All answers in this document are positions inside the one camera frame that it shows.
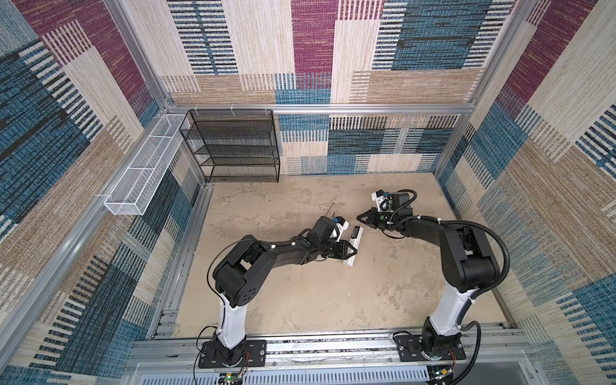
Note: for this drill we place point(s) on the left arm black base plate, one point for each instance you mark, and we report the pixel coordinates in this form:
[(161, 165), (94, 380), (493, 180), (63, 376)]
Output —
[(248, 353)]

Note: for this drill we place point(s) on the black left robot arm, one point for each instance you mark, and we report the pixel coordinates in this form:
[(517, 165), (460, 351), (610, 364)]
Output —
[(239, 276)]

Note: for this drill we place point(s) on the white wire mesh basket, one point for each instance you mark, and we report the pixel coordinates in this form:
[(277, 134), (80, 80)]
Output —
[(134, 191)]

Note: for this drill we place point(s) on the orange handled screwdriver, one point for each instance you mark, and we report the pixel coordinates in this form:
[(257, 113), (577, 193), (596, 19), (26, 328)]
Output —
[(329, 209)]

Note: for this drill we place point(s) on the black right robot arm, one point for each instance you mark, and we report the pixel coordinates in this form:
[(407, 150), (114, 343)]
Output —
[(468, 263)]

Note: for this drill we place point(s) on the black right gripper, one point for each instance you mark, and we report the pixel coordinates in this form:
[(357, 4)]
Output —
[(371, 214)]

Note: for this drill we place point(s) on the aluminium front rail frame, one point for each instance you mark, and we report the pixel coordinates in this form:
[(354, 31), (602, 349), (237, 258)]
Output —
[(344, 357)]

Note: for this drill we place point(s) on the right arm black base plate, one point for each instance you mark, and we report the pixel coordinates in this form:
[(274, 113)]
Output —
[(424, 348)]

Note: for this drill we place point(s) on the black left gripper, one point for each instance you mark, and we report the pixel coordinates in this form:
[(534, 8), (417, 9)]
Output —
[(343, 247)]

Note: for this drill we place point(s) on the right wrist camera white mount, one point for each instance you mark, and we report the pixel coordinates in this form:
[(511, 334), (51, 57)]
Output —
[(382, 200)]

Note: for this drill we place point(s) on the black wire mesh shelf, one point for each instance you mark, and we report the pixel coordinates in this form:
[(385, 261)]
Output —
[(233, 146)]

